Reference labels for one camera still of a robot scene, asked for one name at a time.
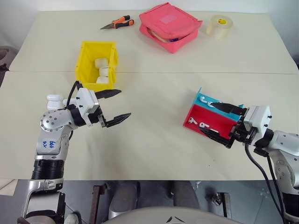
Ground white rounded object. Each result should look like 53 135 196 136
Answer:
65 212 81 224

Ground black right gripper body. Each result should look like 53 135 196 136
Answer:
230 107 257 145

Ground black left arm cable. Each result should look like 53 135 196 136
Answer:
62 80 81 143

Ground rusty metal table bracket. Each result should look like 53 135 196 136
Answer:
92 184 105 224
217 192 232 219

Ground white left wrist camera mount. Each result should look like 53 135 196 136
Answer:
76 87 100 128

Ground yellow plastic bin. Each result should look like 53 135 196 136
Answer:
74 41 119 91

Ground red and blue tray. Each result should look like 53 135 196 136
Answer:
183 104 239 143

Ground pink fabric pouch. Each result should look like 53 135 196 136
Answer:
139 2 203 54

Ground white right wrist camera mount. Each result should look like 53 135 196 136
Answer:
242 105 273 144

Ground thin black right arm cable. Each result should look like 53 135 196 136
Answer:
254 144 285 210

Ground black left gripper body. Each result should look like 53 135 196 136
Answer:
87 106 107 128

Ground grey robot torso dome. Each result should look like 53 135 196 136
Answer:
102 206 234 224

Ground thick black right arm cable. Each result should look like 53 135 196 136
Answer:
244 142 287 224

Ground blue bin with white earbuds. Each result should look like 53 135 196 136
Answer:
193 87 246 122

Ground clear tape roll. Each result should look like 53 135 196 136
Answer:
206 14 234 40

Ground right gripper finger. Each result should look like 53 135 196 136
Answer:
198 127 235 149
211 102 244 115

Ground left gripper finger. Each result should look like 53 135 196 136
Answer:
94 89 122 100
102 112 132 128

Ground orange black pliers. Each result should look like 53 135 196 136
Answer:
100 15 135 30

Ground grey round object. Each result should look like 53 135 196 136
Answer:
0 46 16 70

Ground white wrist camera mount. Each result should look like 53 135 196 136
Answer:
76 87 100 128
242 105 273 144

